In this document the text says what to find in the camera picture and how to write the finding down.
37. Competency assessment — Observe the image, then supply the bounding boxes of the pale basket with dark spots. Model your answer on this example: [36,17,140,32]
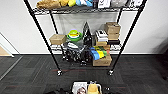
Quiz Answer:
[71,80,103,94]

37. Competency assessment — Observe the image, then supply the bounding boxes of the black crumpled bag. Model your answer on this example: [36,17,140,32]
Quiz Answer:
[62,41,91,65]

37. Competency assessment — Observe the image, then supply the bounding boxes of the black pointed bag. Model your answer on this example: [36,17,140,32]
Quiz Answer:
[81,21,95,52]

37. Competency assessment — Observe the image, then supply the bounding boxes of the blue green yellow bundle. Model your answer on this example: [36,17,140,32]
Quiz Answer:
[89,46,110,61]

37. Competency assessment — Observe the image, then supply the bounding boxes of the green and yellow toy bowl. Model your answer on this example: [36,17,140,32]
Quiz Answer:
[66,28,84,43]

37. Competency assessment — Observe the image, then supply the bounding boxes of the white striped box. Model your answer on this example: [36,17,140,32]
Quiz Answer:
[95,29,110,43]

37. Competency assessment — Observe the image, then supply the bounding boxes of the small cardboard box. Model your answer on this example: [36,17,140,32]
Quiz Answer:
[48,33,68,46]

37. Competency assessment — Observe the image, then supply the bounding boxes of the flat black box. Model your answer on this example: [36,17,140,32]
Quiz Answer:
[106,38,121,46]

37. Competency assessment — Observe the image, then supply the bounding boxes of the stacked brown boxes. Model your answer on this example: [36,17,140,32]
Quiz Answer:
[103,21,122,41]

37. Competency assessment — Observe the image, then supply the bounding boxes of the magazine with face print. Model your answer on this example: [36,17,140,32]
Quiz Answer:
[72,82,88,94]

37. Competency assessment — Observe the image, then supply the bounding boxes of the large yellow plush toy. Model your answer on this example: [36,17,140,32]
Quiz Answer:
[86,82,101,94]

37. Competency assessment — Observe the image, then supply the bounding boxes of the small light blue toy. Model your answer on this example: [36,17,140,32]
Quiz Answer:
[75,0,95,8]

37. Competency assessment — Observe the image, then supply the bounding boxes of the yellow duck plush toy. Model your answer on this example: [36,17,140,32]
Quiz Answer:
[59,0,78,8]

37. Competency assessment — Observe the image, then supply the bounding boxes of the white Oculus box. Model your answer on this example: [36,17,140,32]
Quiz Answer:
[97,0,111,9]

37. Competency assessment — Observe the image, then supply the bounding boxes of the tall white box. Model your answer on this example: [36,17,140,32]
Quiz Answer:
[129,0,145,7]

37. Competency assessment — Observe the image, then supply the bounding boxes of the black wire shelf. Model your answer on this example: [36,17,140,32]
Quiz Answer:
[22,0,148,77]

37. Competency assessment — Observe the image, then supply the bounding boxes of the white door frame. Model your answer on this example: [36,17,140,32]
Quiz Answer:
[0,31,16,58]

